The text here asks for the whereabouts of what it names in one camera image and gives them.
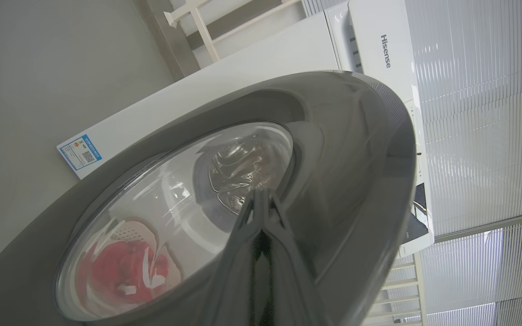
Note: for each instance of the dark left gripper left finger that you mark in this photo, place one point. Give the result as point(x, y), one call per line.
point(234, 280)

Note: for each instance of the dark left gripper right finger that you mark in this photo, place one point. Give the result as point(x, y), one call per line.
point(288, 280)

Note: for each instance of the dark round washer door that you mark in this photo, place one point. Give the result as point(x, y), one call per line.
point(342, 149)

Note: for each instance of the white front-load washing machine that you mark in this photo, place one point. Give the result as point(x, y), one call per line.
point(265, 59)

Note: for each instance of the blue energy label sticker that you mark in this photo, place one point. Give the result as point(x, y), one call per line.
point(79, 152)

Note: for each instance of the white window blinds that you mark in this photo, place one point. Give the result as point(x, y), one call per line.
point(492, 113)

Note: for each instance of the white Hisense detergent drawer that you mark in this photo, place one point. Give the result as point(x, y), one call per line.
point(379, 27)

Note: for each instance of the white wooden frame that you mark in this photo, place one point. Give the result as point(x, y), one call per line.
point(420, 290)
point(209, 38)

